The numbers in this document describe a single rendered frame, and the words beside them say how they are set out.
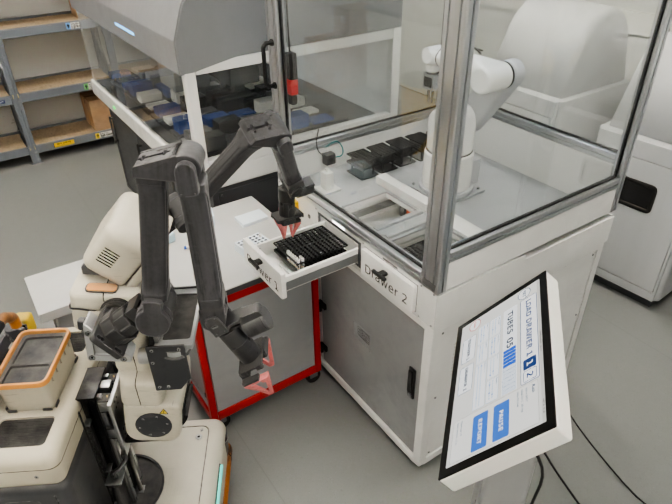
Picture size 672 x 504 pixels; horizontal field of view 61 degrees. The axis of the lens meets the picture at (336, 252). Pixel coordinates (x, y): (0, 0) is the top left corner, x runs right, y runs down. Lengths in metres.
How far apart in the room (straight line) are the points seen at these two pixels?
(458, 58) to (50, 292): 1.69
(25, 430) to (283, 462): 1.13
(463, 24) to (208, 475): 1.68
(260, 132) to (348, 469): 1.53
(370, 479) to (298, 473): 0.30
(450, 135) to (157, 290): 0.85
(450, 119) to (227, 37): 1.32
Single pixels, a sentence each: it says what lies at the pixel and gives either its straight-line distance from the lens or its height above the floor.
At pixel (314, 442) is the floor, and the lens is 2.62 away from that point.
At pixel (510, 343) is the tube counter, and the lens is 1.46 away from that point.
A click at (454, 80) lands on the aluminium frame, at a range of 1.55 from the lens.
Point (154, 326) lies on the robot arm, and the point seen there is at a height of 1.23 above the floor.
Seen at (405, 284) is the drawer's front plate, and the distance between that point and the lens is 1.92.
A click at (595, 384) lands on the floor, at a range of 3.08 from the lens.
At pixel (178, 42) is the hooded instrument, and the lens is 2.56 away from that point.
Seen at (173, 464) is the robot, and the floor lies 0.28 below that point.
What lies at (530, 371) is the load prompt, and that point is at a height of 1.16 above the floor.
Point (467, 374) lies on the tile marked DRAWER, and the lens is 1.51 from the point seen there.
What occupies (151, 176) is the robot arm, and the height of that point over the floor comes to 1.59.
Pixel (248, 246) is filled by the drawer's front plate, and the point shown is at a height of 0.92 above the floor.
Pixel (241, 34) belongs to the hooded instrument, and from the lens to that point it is 2.67.
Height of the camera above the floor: 2.06
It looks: 34 degrees down
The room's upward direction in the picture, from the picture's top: 1 degrees counter-clockwise
